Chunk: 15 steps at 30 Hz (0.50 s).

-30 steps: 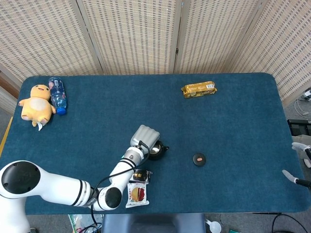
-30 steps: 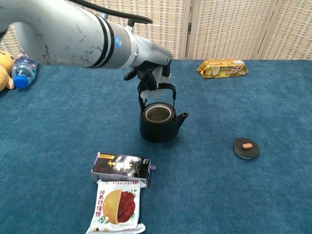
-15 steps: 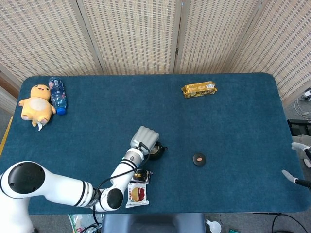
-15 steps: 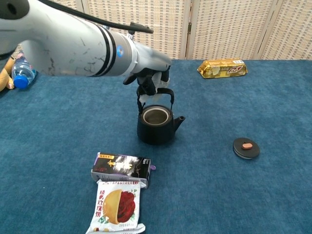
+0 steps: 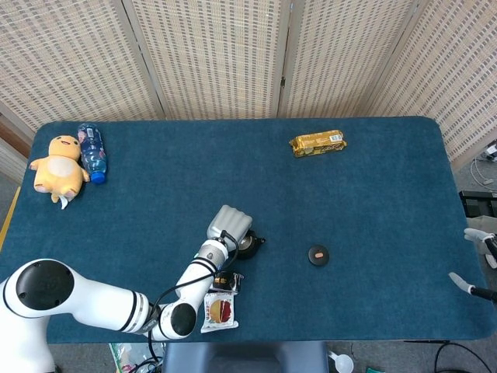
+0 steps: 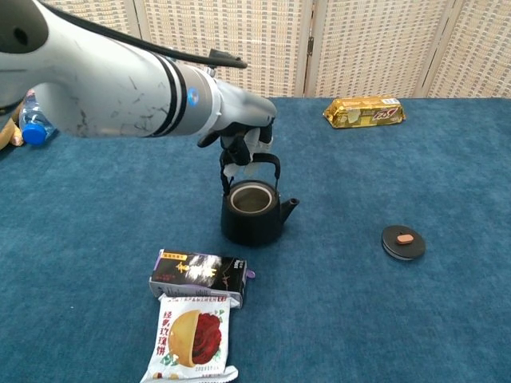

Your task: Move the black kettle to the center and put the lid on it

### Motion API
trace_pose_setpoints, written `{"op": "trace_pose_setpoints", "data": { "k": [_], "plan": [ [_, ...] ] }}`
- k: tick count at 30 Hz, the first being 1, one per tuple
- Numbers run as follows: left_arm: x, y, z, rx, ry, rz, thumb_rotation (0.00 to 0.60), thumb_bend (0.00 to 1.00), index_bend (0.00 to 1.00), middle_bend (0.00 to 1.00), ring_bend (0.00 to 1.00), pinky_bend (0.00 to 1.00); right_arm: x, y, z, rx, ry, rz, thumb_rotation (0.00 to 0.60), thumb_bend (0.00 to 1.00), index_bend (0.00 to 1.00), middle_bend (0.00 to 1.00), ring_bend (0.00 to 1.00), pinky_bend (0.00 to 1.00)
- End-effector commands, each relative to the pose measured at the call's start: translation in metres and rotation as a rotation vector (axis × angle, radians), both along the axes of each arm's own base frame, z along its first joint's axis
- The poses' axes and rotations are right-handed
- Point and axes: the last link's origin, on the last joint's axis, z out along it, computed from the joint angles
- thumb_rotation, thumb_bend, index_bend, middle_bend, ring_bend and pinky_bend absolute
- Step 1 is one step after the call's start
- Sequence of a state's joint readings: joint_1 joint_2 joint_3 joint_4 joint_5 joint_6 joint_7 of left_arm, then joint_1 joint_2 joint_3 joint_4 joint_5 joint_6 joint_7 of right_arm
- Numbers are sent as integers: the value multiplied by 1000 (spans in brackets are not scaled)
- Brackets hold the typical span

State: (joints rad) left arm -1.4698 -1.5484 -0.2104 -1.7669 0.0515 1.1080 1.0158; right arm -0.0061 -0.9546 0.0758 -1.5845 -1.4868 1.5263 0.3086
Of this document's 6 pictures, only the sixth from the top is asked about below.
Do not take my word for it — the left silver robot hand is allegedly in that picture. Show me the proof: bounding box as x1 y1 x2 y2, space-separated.
197 77 277 179

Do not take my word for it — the black teapot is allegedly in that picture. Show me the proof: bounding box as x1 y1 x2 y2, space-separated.
219 153 300 247

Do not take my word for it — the black teapot lid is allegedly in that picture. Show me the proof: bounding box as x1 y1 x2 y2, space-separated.
381 224 426 262

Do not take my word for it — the gold snack package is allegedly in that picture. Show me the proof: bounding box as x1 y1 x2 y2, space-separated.
322 95 407 130

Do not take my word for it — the blue table cloth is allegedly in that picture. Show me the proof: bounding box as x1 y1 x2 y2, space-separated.
0 96 511 383

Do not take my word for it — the woven bamboo folding screen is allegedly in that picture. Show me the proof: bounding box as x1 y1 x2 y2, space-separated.
39 0 511 99

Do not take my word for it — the blue water bottle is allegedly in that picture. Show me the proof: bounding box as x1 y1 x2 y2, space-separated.
18 89 59 147

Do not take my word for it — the rose cake snack packet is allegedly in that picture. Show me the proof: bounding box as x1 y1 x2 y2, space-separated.
139 294 240 383

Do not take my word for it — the yellow plush toy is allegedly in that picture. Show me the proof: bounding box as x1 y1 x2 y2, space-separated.
0 115 25 151

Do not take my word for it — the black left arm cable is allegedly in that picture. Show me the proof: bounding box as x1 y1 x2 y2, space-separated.
39 0 248 69

